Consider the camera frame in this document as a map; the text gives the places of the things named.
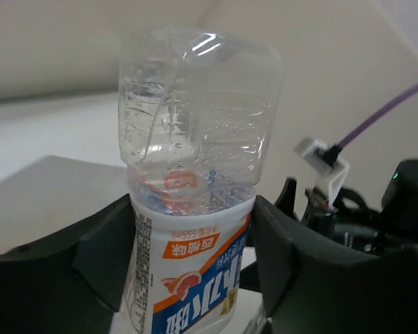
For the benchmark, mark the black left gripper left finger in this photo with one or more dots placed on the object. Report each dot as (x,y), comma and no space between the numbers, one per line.
(71,281)

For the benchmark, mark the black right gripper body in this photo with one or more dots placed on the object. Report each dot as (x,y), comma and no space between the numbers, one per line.
(350,222)

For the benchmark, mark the clear bottle white-blue label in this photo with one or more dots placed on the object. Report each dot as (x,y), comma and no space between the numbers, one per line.
(195,113)

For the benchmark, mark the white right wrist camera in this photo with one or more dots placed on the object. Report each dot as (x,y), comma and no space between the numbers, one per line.
(331,170)

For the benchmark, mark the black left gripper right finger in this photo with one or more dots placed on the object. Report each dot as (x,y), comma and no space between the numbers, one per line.
(311,284)

